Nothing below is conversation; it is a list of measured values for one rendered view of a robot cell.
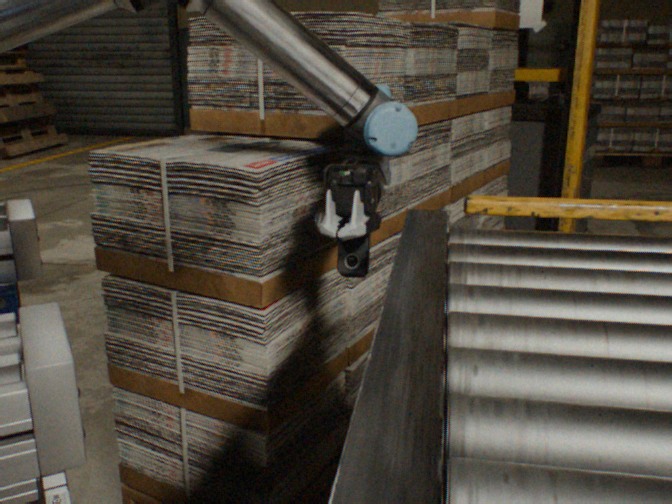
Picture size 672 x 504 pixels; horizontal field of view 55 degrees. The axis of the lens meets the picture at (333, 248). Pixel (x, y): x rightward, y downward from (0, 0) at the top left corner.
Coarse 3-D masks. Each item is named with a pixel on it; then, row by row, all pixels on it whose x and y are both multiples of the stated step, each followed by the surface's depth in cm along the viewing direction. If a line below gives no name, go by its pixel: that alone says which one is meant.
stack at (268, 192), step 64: (448, 128) 167; (128, 192) 113; (192, 192) 104; (256, 192) 98; (320, 192) 114; (192, 256) 108; (256, 256) 101; (384, 256) 142; (128, 320) 121; (192, 320) 112; (256, 320) 104; (320, 320) 120; (192, 384) 116; (256, 384) 108; (128, 448) 130; (192, 448) 120; (256, 448) 112; (320, 448) 129
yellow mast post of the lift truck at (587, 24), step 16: (576, 0) 224; (592, 0) 220; (576, 16) 226; (592, 16) 222; (576, 32) 227; (592, 32) 223; (576, 48) 227; (592, 48) 226; (576, 64) 228; (592, 64) 230; (576, 80) 229; (576, 96) 230; (576, 112) 232; (576, 128) 233; (560, 144) 239; (576, 144) 234; (560, 160) 240; (576, 160) 236; (560, 176) 241; (576, 176) 237; (560, 192) 243; (576, 192) 239; (560, 224) 244
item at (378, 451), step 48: (432, 240) 69; (432, 288) 55; (384, 336) 45; (432, 336) 45; (384, 384) 39; (432, 384) 39; (384, 432) 34; (432, 432) 34; (336, 480) 30; (384, 480) 30; (432, 480) 30
